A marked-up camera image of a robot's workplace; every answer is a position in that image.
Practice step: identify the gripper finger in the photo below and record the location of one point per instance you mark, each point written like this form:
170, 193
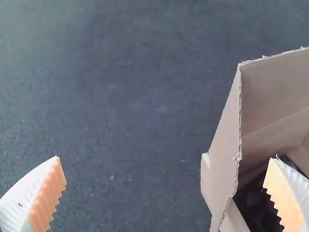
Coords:
289, 193
26, 200

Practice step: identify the black square fan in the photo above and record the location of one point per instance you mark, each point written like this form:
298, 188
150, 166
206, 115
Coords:
253, 210

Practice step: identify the cardboard box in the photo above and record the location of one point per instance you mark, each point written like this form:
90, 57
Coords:
265, 101

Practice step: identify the black mat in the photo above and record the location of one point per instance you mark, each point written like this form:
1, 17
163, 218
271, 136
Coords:
120, 96

